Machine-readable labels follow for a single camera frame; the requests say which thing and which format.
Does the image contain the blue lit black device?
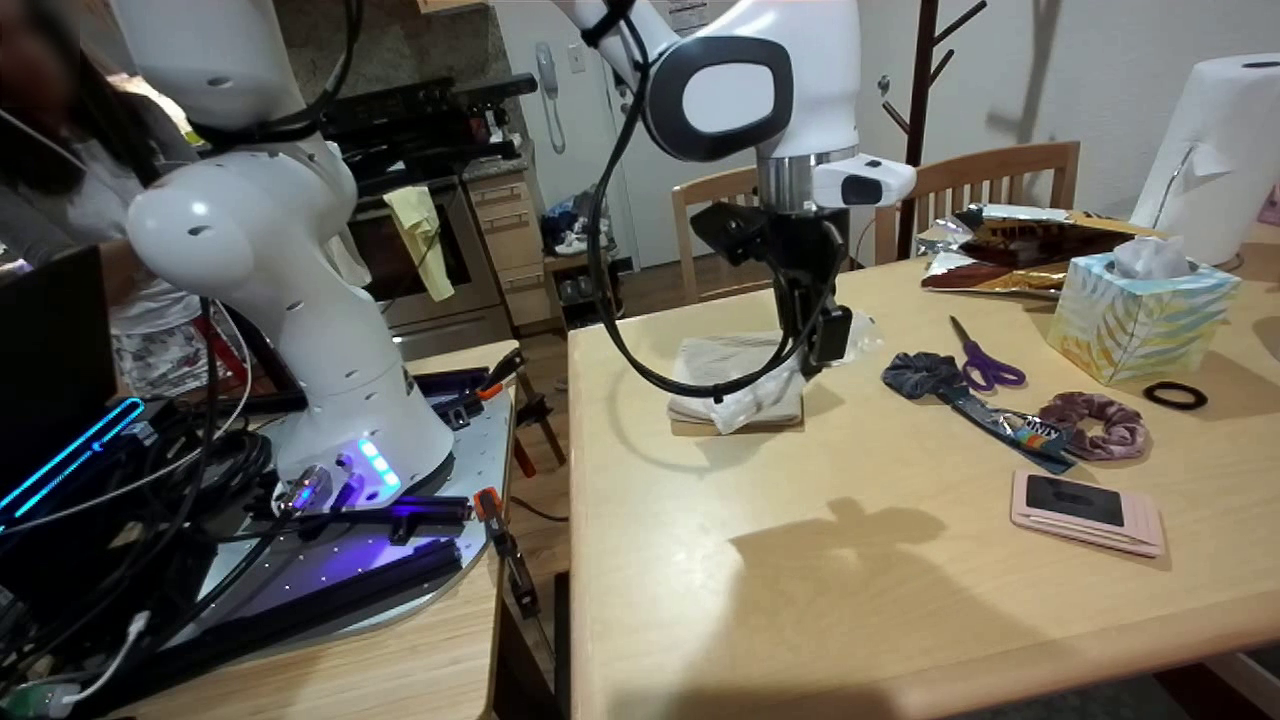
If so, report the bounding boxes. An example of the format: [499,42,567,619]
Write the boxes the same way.
[0,391,155,531]

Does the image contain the white electric water boiler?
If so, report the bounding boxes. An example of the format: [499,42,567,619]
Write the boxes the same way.
[1126,54,1280,268]

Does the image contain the dark blue velvet scrunchie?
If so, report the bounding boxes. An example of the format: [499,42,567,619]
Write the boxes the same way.
[880,348,970,404]

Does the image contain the black shelf unit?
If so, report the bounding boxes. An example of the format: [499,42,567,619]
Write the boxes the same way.
[316,71,565,336]

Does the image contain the thin black hair tie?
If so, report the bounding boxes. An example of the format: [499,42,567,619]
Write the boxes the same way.
[1141,376,1213,415]

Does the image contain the dark coat rack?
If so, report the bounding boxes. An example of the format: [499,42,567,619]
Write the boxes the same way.
[877,0,997,266]

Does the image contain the black computer monitor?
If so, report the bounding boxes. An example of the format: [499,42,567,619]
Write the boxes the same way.
[0,243,118,492]

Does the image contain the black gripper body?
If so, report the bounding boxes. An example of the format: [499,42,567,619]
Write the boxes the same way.
[689,198,850,318]

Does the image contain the hanging yellow cloth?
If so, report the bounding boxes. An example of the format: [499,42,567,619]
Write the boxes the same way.
[381,179,461,304]

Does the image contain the striped tissue box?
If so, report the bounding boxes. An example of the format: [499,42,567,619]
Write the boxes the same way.
[1049,236,1245,391]

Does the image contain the pink framed small device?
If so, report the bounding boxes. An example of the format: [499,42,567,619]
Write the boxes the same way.
[1008,469,1173,560]

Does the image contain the silver foil wrapper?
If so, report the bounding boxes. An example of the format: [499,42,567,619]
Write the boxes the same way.
[915,213,1073,299]

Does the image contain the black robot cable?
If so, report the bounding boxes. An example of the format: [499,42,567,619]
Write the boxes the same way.
[580,0,821,404]

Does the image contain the metal robot mounting plate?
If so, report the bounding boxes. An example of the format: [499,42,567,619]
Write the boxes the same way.
[155,376,526,644]

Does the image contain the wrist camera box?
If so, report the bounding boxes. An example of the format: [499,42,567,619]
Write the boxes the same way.
[813,151,918,213]

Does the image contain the brown paper bag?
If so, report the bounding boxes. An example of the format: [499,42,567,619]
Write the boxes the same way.
[955,213,1152,274]

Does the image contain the maroon patterned scrunchie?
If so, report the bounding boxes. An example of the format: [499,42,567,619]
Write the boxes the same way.
[1037,389,1152,465]

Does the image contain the seated dark haired person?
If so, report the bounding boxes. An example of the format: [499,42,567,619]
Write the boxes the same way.
[0,0,212,266]

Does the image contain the purple handled scissors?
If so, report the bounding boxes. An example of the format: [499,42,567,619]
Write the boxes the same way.
[947,313,1027,398]

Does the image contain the wooden slat back chair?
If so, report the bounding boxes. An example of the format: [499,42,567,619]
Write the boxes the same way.
[667,166,774,291]
[870,137,1083,268]

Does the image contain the beige striped cloth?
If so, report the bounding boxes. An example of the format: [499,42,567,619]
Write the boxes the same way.
[664,332,816,440]

